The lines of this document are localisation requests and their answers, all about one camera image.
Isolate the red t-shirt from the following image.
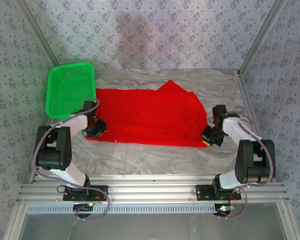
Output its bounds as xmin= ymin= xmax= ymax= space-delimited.
xmin=85 ymin=79 xmax=208 ymax=149

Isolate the green plastic mesh basket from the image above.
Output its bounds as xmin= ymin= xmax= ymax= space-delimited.
xmin=44 ymin=61 xmax=98 ymax=121

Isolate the right controller circuit board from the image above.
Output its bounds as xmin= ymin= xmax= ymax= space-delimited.
xmin=215 ymin=203 xmax=235 ymax=217

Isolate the controller circuit board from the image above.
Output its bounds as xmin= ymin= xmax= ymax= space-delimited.
xmin=72 ymin=202 xmax=95 ymax=211
xmin=215 ymin=203 xmax=235 ymax=217

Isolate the left controller circuit board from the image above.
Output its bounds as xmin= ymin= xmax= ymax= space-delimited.
xmin=72 ymin=202 xmax=95 ymax=211

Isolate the aluminium table side rail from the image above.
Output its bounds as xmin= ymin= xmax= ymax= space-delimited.
xmin=236 ymin=71 xmax=276 ymax=181

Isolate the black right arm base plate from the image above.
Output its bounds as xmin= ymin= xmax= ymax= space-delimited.
xmin=194 ymin=184 xmax=242 ymax=202

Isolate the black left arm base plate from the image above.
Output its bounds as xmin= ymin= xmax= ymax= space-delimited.
xmin=62 ymin=185 xmax=109 ymax=202

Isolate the aluminium mounting rail beam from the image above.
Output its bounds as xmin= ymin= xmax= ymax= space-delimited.
xmin=16 ymin=174 xmax=290 ymax=204

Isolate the grey slotted cable duct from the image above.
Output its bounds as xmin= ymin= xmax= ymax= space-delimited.
xmin=26 ymin=202 xmax=237 ymax=215

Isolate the aluminium frame post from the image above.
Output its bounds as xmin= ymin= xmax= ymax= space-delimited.
xmin=14 ymin=0 xmax=61 ymax=68
xmin=236 ymin=0 xmax=289 ymax=76

